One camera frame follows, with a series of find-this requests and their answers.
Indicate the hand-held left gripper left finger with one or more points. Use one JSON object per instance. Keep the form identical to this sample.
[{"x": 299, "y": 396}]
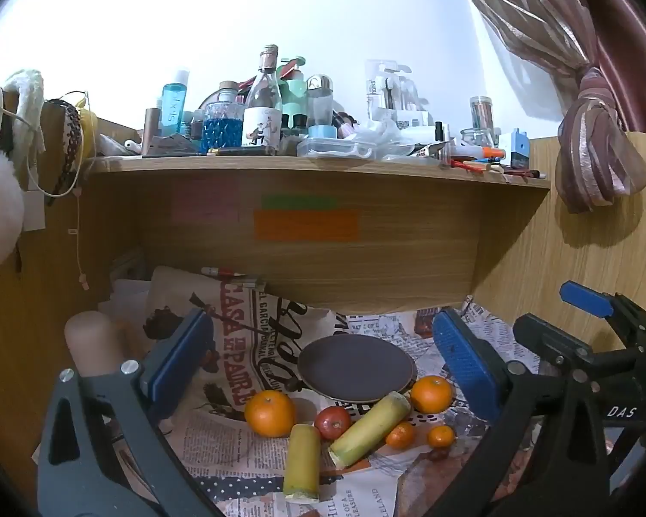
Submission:
[{"x": 178, "y": 361}]

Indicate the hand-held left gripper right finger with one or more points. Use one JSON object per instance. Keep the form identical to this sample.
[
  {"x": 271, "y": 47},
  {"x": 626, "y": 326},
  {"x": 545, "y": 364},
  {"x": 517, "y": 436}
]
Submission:
[{"x": 465, "y": 366}]

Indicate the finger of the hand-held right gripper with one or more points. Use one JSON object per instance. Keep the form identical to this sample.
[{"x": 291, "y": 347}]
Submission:
[
  {"x": 584, "y": 296},
  {"x": 549, "y": 339}
]

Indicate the medium orange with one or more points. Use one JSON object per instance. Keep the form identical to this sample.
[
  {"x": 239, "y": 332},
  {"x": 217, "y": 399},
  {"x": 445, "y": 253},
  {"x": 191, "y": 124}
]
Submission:
[{"x": 432, "y": 394}]

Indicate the small tangerine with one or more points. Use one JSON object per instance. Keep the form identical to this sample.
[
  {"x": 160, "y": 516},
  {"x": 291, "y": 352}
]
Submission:
[
  {"x": 441, "y": 436},
  {"x": 400, "y": 435}
]

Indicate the large orange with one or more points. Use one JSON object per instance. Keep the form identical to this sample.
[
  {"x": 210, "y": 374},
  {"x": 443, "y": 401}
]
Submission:
[{"x": 269, "y": 413}]

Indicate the dark round plate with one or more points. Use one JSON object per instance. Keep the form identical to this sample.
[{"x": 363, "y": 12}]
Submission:
[{"x": 355, "y": 366}]

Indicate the greenish sugarcane piece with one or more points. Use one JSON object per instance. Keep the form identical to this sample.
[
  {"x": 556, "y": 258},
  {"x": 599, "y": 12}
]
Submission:
[{"x": 369, "y": 431}]

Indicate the red tomato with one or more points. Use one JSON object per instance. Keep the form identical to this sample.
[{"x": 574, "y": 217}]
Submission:
[{"x": 332, "y": 423}]

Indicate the short yellow-green corn piece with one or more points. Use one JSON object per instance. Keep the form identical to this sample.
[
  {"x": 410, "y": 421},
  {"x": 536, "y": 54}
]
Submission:
[{"x": 301, "y": 463}]

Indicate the beige printed tote bag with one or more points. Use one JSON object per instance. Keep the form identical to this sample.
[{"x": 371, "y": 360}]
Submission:
[{"x": 194, "y": 301}]

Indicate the beige cylinder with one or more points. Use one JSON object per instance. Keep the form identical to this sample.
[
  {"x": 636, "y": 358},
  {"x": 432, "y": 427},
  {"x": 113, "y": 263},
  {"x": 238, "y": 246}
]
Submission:
[{"x": 89, "y": 339}]

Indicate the newspaper print paper cover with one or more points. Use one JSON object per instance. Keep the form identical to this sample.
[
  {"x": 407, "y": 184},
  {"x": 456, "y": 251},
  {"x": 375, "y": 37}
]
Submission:
[{"x": 231, "y": 441}]

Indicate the red and white marker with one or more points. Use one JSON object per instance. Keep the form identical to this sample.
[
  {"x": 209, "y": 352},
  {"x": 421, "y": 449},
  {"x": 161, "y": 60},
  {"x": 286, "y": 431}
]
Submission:
[{"x": 223, "y": 271}]

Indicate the wooden shelf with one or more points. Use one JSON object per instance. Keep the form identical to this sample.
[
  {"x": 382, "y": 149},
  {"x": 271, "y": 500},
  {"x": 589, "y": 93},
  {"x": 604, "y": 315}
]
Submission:
[{"x": 409, "y": 247}]

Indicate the black dotted paper sheet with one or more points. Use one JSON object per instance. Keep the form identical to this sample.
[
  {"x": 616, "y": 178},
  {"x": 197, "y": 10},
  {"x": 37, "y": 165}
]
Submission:
[{"x": 237, "y": 487}]

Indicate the pink sticky note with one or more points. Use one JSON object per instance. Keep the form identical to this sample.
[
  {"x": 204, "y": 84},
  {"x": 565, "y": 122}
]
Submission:
[{"x": 204, "y": 204}]

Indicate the blue and white device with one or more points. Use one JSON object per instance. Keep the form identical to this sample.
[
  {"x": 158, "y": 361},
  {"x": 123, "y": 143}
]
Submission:
[{"x": 515, "y": 149}]

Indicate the orange capped marker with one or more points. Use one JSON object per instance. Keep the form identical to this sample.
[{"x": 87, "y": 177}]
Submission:
[{"x": 484, "y": 152}]

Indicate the striped mauve curtain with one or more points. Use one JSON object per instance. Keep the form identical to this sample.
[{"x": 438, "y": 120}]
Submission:
[{"x": 597, "y": 118}]

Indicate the orange sticky note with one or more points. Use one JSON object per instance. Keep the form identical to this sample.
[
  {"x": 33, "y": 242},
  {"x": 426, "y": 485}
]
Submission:
[{"x": 306, "y": 226}]

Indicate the short glass jar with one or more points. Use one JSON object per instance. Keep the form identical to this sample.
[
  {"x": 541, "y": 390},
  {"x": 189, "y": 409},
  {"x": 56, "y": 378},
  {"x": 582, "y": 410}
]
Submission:
[{"x": 478, "y": 139}]

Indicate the green sticky note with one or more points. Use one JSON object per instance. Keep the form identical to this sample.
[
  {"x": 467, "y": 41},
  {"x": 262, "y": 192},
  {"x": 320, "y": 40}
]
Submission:
[{"x": 299, "y": 202}]

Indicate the tall jar of sticks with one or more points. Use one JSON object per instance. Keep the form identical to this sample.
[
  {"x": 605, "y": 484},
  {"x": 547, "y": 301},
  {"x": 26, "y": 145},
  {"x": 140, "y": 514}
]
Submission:
[{"x": 482, "y": 113}]

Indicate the black pen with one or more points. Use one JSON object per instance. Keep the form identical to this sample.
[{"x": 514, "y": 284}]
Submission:
[{"x": 239, "y": 151}]

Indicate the brown cosmetic tube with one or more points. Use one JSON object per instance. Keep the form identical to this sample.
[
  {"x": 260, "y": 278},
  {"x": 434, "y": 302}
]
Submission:
[{"x": 149, "y": 132}]

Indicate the blue beaded jar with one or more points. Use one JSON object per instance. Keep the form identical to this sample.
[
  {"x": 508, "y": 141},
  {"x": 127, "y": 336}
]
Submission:
[{"x": 223, "y": 129}]

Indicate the clear plastic bag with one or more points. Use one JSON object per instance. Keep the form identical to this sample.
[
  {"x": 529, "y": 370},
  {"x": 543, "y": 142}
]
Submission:
[{"x": 387, "y": 132}]

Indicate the dark patterned headband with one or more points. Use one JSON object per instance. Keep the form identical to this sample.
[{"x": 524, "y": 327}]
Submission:
[{"x": 71, "y": 134}]

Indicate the clear plastic box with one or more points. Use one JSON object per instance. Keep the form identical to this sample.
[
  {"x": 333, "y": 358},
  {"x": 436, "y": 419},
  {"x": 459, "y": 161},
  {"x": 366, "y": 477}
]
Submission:
[{"x": 336, "y": 149}]

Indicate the blue liquid bottle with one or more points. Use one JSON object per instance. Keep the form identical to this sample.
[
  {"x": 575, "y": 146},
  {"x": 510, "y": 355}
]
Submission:
[{"x": 173, "y": 107}]

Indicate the clear labelled glass bottle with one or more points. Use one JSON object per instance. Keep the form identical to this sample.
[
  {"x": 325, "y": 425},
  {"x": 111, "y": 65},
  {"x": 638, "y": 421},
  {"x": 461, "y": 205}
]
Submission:
[{"x": 262, "y": 118}]

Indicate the light blue tape roll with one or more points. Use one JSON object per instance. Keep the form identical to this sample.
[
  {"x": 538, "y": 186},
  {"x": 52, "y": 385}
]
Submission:
[{"x": 323, "y": 131}]

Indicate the clear blister packaging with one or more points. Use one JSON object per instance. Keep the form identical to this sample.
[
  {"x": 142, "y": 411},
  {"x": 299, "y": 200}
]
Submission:
[{"x": 395, "y": 91}]

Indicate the glass jar with silver lid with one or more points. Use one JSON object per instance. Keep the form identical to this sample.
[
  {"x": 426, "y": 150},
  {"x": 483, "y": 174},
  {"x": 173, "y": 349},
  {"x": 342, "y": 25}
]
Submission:
[{"x": 320, "y": 105}]

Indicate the green pump bottle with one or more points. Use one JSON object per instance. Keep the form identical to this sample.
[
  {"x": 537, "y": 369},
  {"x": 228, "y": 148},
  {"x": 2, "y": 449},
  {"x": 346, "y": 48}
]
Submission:
[{"x": 296, "y": 91}]

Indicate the white fluffy headband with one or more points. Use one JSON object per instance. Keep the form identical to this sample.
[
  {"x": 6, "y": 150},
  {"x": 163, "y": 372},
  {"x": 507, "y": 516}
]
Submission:
[{"x": 27, "y": 102}]

